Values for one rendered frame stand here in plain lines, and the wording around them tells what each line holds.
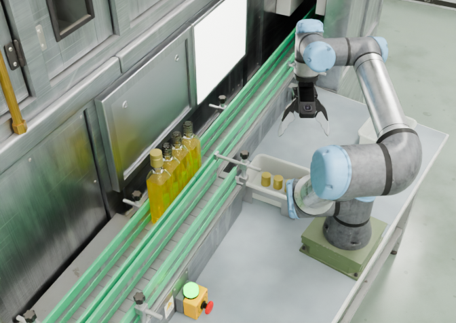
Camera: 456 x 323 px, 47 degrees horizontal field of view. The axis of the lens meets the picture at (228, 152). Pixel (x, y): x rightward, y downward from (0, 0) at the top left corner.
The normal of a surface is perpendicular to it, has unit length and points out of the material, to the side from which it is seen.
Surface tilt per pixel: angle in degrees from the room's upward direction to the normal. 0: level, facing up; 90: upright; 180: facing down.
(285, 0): 90
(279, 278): 0
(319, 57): 78
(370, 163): 31
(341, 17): 90
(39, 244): 90
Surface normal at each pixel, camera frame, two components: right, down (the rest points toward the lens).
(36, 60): 0.89, 0.29
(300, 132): 0.00, -0.76
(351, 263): -0.58, 0.54
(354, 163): 0.05, -0.30
